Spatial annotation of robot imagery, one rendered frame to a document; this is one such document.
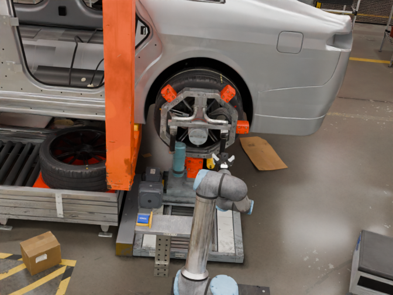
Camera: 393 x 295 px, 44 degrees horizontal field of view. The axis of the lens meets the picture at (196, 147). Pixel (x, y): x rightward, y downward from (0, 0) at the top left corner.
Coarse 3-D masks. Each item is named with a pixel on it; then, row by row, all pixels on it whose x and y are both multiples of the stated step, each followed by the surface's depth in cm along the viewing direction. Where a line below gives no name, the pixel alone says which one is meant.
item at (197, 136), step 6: (192, 120) 341; (198, 120) 338; (204, 120) 341; (192, 132) 331; (198, 132) 331; (204, 132) 331; (192, 138) 333; (198, 138) 333; (204, 138) 333; (198, 144) 336
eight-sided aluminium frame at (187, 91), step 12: (180, 96) 332; (192, 96) 332; (204, 96) 332; (216, 96) 331; (168, 108) 337; (228, 108) 338; (168, 144) 353; (216, 144) 360; (228, 144) 353; (192, 156) 359; (204, 156) 359
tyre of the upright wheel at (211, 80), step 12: (180, 72) 350; (192, 72) 344; (204, 72) 344; (216, 72) 350; (180, 84) 336; (192, 84) 336; (204, 84) 336; (216, 84) 336; (240, 96) 360; (156, 108) 347; (240, 108) 346; (156, 120) 352; (240, 120) 351
